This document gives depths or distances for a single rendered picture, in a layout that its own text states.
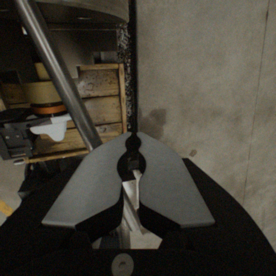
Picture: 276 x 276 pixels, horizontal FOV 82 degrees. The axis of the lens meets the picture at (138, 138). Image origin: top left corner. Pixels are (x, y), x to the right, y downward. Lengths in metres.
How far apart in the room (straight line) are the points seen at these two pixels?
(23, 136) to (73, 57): 0.18
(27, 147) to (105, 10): 0.27
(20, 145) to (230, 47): 1.83
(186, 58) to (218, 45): 0.33
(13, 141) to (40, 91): 0.12
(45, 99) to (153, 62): 1.28
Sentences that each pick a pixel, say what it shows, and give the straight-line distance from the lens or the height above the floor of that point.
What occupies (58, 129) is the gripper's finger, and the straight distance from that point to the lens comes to 0.36.
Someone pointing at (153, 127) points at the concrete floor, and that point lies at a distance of 1.68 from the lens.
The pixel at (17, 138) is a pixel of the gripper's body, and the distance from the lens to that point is 0.37.
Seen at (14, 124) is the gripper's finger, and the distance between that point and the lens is 0.35.
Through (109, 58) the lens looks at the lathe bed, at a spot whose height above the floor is 0.87.
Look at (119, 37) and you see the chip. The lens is 0.88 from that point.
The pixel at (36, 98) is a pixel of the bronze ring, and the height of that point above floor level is 1.12.
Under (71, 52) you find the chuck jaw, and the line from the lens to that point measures 0.32.
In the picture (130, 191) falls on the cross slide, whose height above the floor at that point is 0.97.
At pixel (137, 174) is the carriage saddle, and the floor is 0.92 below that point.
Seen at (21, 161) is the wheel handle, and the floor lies 0.70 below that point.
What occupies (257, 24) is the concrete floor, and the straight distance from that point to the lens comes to 2.10.
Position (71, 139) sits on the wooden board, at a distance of 0.61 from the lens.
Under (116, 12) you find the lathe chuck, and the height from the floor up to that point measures 1.18.
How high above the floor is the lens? 1.42
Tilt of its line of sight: 58 degrees down
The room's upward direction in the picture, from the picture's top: 150 degrees clockwise
